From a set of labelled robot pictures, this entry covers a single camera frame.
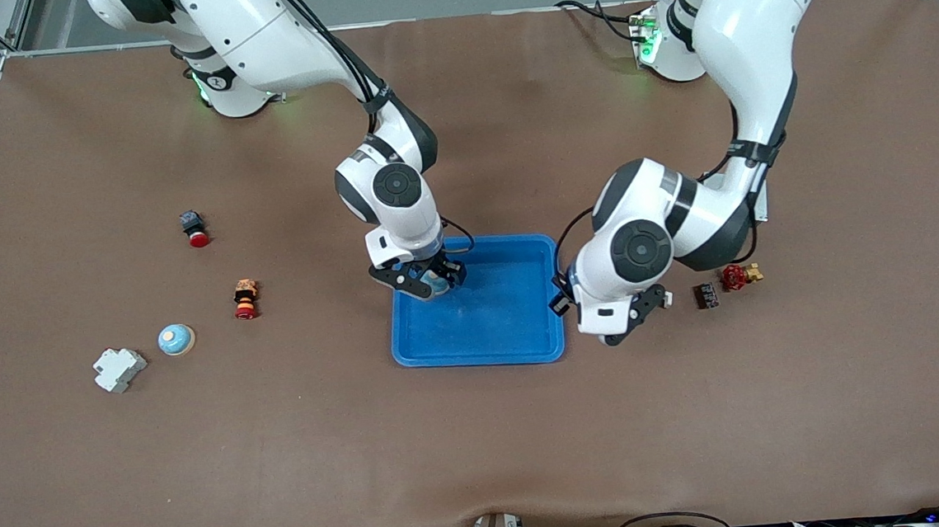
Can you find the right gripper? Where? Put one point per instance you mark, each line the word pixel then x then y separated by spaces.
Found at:
pixel 447 267

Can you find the blue dome bell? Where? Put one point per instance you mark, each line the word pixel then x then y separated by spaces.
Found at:
pixel 176 340
pixel 438 284

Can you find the red yellow emergency button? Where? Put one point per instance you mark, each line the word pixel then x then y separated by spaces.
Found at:
pixel 246 300

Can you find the blue plastic tray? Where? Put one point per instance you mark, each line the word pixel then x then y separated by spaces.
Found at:
pixel 498 319

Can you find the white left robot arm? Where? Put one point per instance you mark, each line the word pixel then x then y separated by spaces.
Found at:
pixel 751 29

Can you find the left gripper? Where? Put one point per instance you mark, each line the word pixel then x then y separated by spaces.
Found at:
pixel 560 301

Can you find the small black terminal block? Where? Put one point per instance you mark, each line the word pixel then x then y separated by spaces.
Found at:
pixel 706 296

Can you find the white DIN rail breaker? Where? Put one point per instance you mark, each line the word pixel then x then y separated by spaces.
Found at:
pixel 120 371

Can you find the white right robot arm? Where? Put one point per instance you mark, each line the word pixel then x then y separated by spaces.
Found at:
pixel 255 39

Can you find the red button black switch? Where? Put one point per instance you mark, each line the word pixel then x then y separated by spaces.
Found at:
pixel 195 226

